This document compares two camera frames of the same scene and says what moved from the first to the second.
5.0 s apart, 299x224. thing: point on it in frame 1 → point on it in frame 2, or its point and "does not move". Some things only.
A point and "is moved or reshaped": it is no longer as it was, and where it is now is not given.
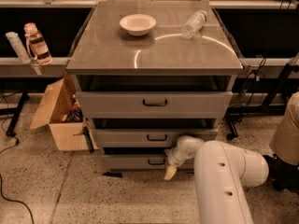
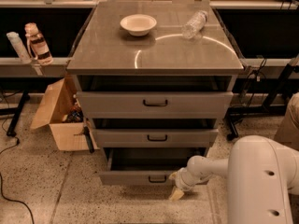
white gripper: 175,158 → 181,180
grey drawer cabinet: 147,73 does not move
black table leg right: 270,105 does not move
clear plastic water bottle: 193,24 does not move
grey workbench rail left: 10,68 does not move
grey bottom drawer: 139,161 is moved or reshaped
